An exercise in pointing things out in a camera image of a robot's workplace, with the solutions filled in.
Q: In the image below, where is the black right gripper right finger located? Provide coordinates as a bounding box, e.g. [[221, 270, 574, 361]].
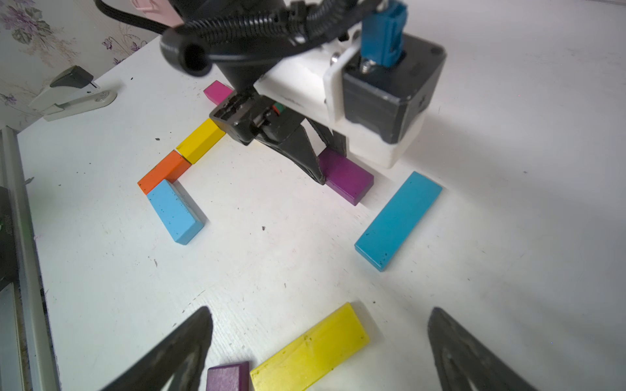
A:
[[427, 307, 535, 390]]

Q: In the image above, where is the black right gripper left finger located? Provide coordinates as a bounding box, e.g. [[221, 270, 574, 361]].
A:
[[105, 306, 214, 390]]

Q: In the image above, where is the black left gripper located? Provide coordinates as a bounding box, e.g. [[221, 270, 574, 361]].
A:
[[210, 90, 347, 185]]

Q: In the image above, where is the purple block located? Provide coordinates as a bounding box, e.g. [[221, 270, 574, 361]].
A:
[[206, 361, 250, 391], [318, 148, 374, 205]]

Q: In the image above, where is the magenta block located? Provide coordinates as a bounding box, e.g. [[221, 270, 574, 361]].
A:
[[203, 81, 233, 105]]

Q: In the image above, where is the teal long block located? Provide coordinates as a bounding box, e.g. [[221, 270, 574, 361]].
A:
[[355, 172, 443, 271]]

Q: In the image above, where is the light blue long block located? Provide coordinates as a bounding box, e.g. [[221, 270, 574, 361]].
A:
[[148, 179, 205, 245]]

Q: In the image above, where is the orange-red block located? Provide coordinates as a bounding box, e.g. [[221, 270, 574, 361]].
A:
[[138, 150, 192, 195]]

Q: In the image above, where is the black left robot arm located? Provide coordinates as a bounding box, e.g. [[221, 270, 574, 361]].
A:
[[96, 1, 379, 184]]

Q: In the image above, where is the yellow long block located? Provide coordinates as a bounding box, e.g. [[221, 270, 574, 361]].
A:
[[250, 302, 370, 390]]

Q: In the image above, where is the pink pen cup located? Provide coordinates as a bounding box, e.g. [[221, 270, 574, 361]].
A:
[[130, 0, 183, 27]]

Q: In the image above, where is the white black stapler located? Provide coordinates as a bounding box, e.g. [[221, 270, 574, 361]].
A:
[[29, 65, 117, 122]]

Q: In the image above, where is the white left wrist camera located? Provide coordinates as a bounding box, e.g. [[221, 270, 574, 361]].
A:
[[254, 1, 447, 168]]

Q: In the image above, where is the aluminium front rail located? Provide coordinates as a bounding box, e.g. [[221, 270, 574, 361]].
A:
[[1, 125, 60, 390]]

